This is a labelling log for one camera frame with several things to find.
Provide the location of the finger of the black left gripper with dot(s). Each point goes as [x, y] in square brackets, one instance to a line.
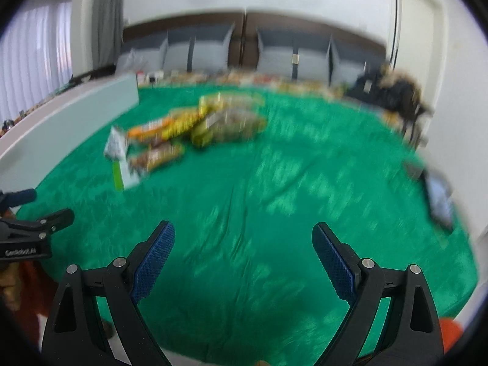
[49, 224]
[10, 200]

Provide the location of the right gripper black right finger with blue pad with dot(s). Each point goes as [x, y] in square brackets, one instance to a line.
[411, 333]

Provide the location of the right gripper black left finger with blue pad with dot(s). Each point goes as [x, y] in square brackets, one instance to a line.
[74, 334]

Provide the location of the white green snack packet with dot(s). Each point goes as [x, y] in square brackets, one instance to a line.
[116, 149]

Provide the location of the brown snack bar packet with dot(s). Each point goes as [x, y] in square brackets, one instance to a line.
[156, 157]

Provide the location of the orange sausage snack packet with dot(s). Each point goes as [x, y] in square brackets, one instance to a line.
[152, 134]

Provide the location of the grey nuts snack bag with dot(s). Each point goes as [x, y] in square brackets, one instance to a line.
[232, 124]

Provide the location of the white storage box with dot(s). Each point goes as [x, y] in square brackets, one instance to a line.
[35, 145]

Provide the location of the black smartphone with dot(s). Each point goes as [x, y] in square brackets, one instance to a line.
[439, 199]

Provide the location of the red yellow snack packet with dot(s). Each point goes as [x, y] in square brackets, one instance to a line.
[182, 120]

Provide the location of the white window curtain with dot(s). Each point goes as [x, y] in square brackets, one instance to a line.
[35, 57]

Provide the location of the green embroidered bed cover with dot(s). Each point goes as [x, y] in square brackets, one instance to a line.
[243, 281]

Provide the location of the grey pillow left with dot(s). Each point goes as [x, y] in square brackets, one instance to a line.
[145, 54]

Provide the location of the grey pillow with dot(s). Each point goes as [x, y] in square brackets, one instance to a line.
[199, 48]
[145, 54]
[298, 55]

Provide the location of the yellow clear snack bag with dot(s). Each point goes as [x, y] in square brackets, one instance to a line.
[215, 102]

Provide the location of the grey pillow middle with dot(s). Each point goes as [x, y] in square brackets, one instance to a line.
[199, 48]

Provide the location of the brown headboard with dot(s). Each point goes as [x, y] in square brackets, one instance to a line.
[243, 48]

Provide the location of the floral bed sheet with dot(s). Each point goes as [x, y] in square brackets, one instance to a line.
[241, 79]

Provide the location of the grey pillow right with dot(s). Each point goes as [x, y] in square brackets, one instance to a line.
[298, 55]

